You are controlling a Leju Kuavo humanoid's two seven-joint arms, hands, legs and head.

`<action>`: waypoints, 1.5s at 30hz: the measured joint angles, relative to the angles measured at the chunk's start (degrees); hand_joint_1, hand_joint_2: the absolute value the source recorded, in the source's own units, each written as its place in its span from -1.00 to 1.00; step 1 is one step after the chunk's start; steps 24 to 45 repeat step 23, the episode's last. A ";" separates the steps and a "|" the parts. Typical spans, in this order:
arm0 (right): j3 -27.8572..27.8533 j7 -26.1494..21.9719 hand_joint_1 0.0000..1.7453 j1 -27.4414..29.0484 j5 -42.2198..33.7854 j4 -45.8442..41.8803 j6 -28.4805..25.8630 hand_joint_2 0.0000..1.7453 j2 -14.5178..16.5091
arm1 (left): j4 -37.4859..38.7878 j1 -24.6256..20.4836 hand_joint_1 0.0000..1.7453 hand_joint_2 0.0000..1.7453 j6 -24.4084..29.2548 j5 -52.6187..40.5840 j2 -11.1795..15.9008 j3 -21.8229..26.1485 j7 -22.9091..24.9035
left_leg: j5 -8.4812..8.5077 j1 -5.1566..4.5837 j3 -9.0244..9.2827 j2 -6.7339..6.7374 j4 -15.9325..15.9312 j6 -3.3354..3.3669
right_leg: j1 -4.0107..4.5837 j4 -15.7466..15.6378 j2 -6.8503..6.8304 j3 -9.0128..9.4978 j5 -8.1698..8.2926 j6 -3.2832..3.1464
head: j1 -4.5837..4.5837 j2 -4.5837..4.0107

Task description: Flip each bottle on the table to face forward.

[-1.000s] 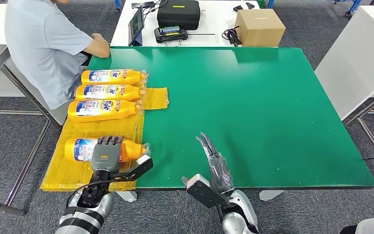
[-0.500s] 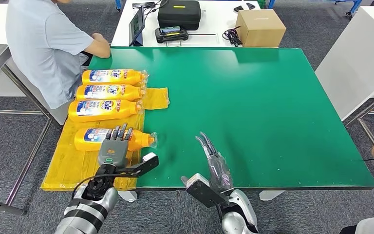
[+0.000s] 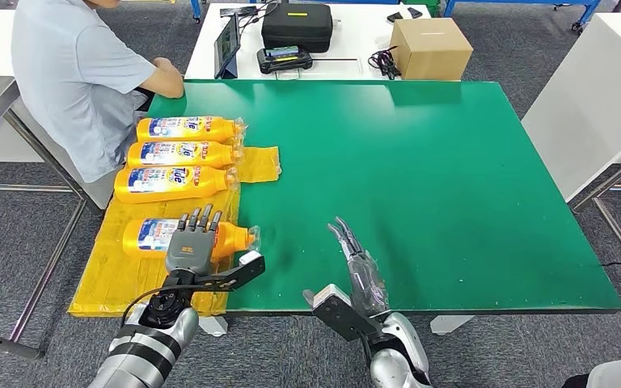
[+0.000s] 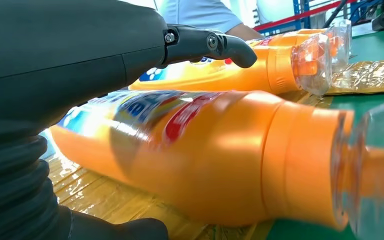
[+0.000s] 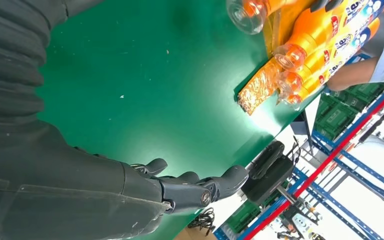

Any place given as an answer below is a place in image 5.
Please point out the brown cardboard box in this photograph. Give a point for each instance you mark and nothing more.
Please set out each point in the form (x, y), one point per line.
(195, 235)

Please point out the black handheld controller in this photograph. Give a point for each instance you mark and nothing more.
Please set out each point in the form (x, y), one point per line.
(266, 159)

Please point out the black tablet on stand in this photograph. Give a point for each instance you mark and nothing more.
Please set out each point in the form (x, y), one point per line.
(301, 127)

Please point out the blue metal shelving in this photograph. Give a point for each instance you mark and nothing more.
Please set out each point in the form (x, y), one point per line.
(361, 165)

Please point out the black zip carrying case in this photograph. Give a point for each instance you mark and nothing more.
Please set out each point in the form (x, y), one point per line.
(271, 180)

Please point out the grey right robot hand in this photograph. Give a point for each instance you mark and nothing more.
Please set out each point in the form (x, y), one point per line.
(62, 192)

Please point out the green crate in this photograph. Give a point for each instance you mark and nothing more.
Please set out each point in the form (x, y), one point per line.
(243, 217)
(367, 94)
(334, 117)

